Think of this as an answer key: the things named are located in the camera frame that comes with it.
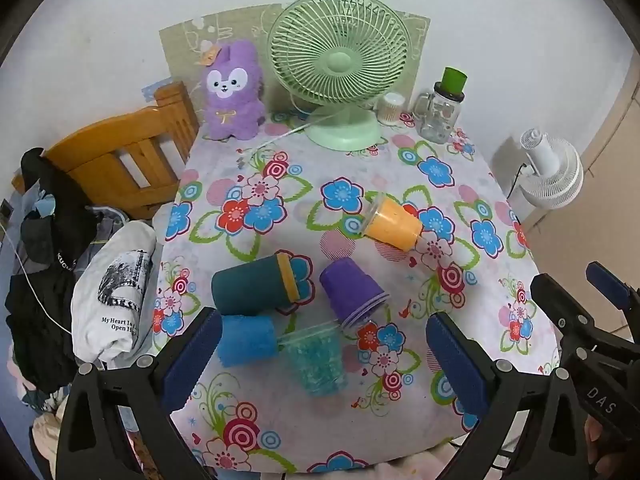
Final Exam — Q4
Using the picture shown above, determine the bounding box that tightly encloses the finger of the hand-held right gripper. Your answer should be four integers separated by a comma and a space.
585, 261, 640, 322
530, 272, 601, 352

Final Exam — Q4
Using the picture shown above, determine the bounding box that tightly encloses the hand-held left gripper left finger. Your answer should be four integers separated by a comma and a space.
54, 306, 223, 480

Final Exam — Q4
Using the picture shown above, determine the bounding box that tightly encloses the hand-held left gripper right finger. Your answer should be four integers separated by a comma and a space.
425, 311, 595, 480

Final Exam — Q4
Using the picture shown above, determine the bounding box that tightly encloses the light blue cup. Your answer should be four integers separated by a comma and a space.
217, 314, 280, 368

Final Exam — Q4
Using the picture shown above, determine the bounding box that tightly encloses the dark teal cup yellow band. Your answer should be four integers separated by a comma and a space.
211, 252, 316, 317

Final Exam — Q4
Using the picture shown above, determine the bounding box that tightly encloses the clear teal cup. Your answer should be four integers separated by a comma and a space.
277, 321, 349, 397

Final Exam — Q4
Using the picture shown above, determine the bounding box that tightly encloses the purple cup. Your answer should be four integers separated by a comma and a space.
319, 257, 390, 330

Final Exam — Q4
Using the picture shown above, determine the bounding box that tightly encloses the orange cup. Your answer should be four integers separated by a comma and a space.
356, 191, 424, 252

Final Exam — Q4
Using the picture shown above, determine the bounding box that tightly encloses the person's right hand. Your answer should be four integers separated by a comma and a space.
584, 416, 610, 467

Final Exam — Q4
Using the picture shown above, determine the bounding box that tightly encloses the white printed t-shirt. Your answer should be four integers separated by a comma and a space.
70, 220, 158, 363

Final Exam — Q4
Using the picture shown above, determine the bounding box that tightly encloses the white floor fan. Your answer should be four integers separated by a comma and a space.
517, 129, 585, 208

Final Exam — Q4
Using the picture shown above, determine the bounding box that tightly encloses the floral tablecloth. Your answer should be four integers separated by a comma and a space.
150, 110, 563, 476

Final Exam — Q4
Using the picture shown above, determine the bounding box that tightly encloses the black jacket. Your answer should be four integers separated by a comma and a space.
5, 149, 101, 396

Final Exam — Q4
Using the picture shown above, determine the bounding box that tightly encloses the glass jar mug green lid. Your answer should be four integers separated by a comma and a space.
412, 66, 468, 143

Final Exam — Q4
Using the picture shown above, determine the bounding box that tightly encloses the wooden chair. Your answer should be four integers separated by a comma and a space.
12, 81, 201, 221

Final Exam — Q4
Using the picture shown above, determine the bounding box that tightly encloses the small cotton swab jar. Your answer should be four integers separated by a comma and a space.
376, 92, 405, 127

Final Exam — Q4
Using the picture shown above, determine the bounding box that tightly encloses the purple plush toy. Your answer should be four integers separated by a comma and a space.
200, 40, 266, 141

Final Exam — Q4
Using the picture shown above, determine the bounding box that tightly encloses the green table fan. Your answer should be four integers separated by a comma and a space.
267, 0, 412, 152

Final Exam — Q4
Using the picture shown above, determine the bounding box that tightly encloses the black fan cable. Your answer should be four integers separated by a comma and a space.
505, 160, 532, 201

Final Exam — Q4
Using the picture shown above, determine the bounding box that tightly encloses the thin white cable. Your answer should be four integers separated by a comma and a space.
0, 225, 74, 334

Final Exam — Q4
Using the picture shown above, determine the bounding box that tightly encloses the white fan cable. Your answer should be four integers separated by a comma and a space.
235, 122, 313, 166

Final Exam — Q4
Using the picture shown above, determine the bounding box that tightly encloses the blue wall tape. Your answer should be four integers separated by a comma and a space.
141, 78, 176, 101

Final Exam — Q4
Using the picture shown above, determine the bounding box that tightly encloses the beige wall poster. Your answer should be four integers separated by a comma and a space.
159, 2, 431, 116

